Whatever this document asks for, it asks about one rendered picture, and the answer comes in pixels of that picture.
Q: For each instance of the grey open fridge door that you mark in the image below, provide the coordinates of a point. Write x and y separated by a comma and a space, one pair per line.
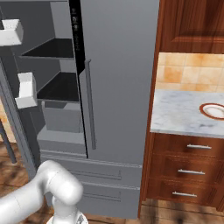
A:
18, 128

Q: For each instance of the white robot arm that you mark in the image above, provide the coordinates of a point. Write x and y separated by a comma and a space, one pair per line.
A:
58, 183

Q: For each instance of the white plate with brown rim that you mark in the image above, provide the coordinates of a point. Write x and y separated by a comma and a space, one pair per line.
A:
214, 110

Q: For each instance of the grey fridge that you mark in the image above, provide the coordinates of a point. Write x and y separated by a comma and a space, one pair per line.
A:
122, 163

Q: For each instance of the wooden wall cupboard door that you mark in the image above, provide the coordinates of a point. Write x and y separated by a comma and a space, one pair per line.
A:
192, 23

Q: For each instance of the grey closed fridge door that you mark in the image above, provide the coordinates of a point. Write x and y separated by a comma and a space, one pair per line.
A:
122, 87

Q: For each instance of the wooden drawer front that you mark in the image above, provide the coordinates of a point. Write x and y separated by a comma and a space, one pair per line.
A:
166, 172
172, 145
163, 194

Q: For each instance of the white door bin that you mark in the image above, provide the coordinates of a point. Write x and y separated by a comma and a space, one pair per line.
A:
26, 90
10, 33

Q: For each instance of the dark fridge shelf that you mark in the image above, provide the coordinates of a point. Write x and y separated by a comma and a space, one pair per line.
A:
55, 49
62, 89

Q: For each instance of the grey crisper drawer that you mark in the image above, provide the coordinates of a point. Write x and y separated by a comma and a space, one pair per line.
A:
62, 119

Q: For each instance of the grey freezer drawer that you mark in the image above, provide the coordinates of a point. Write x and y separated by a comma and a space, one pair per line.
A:
131, 176
128, 202

